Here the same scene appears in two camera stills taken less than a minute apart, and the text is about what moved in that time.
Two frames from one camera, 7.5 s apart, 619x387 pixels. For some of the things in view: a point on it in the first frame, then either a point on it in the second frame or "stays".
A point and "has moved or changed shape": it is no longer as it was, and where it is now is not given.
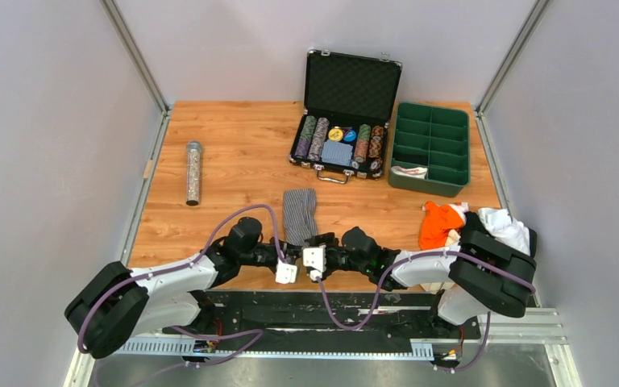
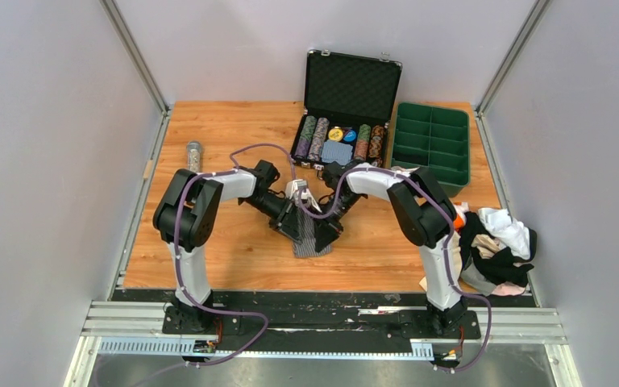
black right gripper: [329, 240] -> [327, 232]
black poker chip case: [350, 100] stays
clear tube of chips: [193, 172] stays
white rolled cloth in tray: [414, 172] stays
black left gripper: [288, 251] -> [286, 220]
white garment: [499, 226] stays
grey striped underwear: [300, 217] has moved or changed shape
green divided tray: [430, 148] stays
